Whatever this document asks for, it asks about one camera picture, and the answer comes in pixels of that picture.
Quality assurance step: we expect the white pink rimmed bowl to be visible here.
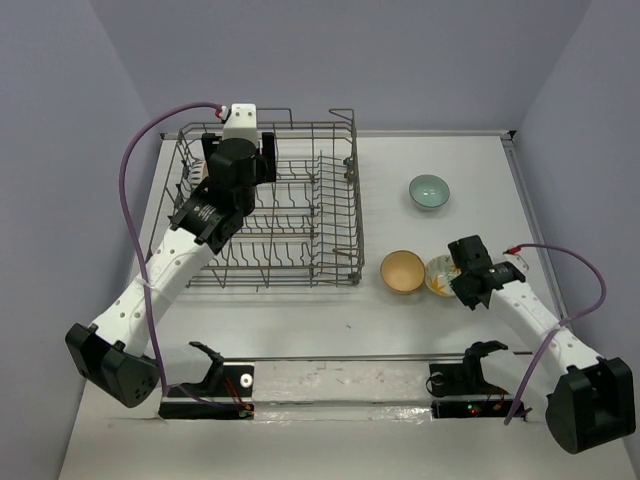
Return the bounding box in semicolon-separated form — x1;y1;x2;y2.
185;159;203;189

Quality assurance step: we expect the leaf patterned white bowl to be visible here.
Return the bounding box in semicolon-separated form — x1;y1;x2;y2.
425;255;461;298

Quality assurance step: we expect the tan orange bowl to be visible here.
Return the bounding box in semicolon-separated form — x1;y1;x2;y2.
380;250;426;294

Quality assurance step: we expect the yellow blue sun bowl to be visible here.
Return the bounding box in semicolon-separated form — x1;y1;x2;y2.
195;160;208;184

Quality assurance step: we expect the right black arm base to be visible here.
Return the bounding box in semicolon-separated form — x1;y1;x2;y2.
425;340;513;419

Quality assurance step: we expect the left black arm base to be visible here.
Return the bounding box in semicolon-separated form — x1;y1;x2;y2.
158;341;255;421

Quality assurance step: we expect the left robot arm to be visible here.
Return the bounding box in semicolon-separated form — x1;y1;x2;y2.
65;132;276;408

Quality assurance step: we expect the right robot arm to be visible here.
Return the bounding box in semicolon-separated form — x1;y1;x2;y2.
448;235;636;454

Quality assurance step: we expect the teal ceramic bowl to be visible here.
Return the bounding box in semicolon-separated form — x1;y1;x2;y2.
408;174;451;210

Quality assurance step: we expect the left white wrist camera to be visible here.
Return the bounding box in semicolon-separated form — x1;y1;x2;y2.
216;103;259;147

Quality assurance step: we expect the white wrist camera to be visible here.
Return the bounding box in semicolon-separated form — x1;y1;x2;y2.
216;103;259;147
502;245;530;274

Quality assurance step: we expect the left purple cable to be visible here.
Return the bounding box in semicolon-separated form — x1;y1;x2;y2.
118;102;251;414

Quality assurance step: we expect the purple cable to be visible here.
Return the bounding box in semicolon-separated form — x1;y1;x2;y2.
503;242;608;427
118;102;251;414

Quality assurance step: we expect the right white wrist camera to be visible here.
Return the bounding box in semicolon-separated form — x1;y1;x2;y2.
502;245;530;274

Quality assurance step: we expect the grey wire dish rack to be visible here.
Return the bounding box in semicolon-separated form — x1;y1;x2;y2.
162;106;366;292

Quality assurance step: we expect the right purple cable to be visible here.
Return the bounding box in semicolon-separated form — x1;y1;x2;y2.
503;242;608;427

